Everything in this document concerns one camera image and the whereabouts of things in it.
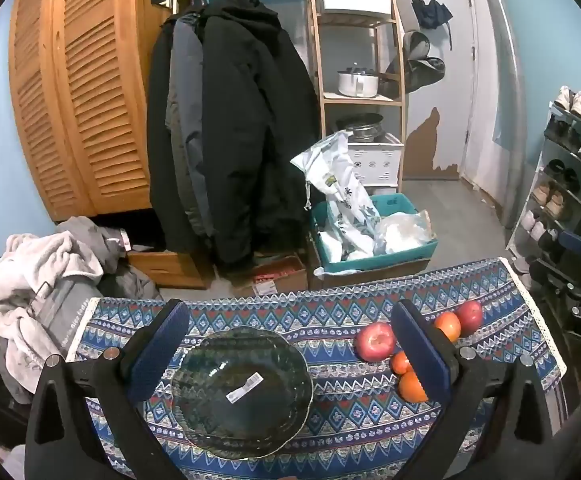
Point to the white door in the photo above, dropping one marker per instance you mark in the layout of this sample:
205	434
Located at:
490	85

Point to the metal shoe rack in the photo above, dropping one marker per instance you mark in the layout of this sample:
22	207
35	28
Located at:
555	160

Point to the brown cardboard box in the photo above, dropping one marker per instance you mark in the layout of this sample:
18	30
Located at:
370	277

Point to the wooden louvered folding door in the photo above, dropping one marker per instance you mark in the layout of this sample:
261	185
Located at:
85	85

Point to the blue patterned tablecloth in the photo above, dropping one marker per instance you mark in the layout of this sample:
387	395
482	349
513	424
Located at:
340	305

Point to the red apple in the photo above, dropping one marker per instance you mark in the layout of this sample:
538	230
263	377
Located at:
374	342
470	317

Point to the clear plastic bag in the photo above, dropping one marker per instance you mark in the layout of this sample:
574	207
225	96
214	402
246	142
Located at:
403	232

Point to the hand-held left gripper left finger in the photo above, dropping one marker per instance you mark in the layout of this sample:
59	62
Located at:
163	350

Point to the white towel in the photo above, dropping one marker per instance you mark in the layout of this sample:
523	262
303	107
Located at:
25	270

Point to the cardboard box with red print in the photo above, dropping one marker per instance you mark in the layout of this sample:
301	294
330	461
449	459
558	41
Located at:
275	277

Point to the grey hanging bag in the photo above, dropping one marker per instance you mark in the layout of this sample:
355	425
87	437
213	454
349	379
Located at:
418	67

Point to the steel pot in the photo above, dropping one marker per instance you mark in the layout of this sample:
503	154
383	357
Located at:
360	127

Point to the white drawer box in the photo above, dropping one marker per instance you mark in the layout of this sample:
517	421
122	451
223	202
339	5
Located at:
378	160

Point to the white cooking pot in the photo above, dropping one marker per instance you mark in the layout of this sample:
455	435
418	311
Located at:
358	82

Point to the grey jacket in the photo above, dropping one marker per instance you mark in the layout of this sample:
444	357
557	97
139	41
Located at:
185	110

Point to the small tangerine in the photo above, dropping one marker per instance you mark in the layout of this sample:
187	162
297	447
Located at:
411	387
400	362

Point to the teal box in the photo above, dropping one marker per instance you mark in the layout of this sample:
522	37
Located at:
400	252

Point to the wooden drawer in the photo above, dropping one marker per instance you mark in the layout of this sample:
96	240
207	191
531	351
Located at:
165	266

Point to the group of shoes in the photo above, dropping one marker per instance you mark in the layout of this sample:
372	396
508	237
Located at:
552	200

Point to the wooden shelf rack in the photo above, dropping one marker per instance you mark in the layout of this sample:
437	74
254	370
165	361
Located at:
355	101

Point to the grey clothing pile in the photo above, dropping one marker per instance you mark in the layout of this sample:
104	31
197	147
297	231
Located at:
65	305

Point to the orange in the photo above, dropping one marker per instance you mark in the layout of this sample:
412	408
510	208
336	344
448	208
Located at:
448	326

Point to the white floral bag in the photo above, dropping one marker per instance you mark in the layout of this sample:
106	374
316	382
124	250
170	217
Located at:
343	185

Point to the dark green glass bowl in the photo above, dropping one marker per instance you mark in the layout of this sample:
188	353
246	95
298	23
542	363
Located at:
243	395

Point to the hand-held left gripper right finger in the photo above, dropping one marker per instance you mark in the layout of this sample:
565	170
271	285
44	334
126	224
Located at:
420	355

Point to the dark folded umbrella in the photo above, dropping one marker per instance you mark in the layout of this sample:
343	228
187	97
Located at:
433	12

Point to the black hooded coat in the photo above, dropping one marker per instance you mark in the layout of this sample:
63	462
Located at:
250	125

